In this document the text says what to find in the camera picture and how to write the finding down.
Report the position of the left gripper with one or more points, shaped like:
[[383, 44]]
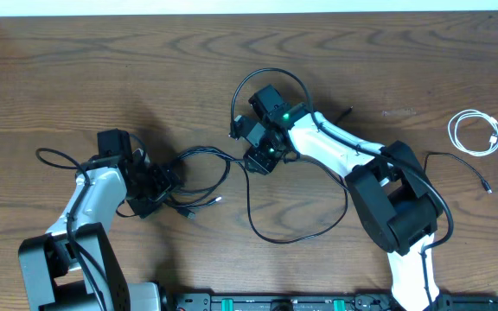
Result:
[[168, 180]]

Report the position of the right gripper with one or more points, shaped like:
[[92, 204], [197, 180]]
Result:
[[262, 165]]

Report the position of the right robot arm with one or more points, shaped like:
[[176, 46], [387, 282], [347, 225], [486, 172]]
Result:
[[396, 203]]

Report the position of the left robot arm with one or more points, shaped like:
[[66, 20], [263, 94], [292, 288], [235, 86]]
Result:
[[72, 266]]

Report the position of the clear tape strip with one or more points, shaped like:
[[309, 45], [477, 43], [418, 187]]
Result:
[[399, 113]]

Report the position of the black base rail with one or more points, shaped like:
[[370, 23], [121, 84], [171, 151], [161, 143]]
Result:
[[358, 302]]

